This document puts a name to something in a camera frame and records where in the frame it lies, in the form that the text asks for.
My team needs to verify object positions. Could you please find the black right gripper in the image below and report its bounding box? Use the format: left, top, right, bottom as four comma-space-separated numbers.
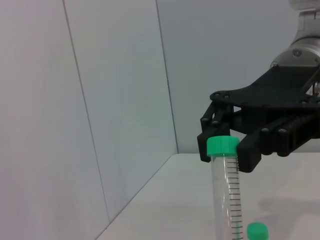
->
196, 65, 320, 174

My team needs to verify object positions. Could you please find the green-capped test tube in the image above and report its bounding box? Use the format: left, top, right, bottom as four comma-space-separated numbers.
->
206, 135, 245, 240
246, 222, 270, 240

